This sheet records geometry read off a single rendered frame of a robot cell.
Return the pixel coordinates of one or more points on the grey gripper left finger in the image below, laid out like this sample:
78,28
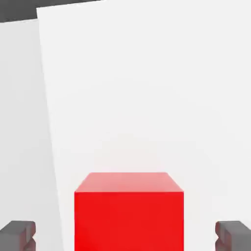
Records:
15,236

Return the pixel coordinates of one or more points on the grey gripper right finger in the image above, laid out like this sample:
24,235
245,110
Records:
235,236

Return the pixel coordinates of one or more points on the small red cube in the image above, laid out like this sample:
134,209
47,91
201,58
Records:
129,219

